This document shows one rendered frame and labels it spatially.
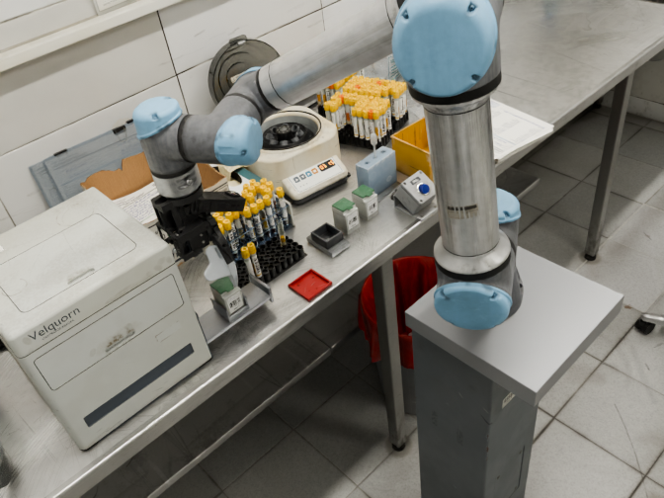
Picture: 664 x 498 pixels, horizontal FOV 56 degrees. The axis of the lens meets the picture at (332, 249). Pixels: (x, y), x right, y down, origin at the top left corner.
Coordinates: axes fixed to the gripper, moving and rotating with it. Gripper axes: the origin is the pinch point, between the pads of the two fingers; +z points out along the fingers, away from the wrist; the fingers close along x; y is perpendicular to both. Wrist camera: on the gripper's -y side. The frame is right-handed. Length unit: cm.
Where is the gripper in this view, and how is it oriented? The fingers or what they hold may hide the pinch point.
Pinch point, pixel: (217, 268)
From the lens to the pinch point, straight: 121.7
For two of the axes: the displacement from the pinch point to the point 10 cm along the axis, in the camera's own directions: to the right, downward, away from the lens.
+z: 1.2, 7.5, 6.5
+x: 6.8, 4.1, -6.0
